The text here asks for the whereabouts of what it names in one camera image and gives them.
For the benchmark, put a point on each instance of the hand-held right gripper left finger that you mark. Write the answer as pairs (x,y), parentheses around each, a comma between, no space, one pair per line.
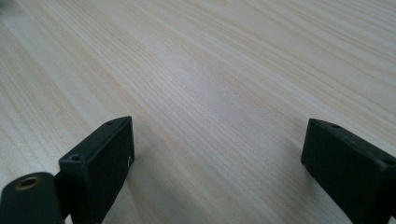
(96,161)

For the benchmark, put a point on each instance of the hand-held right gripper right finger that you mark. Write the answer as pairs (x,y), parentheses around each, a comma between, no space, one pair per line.
(351,168)

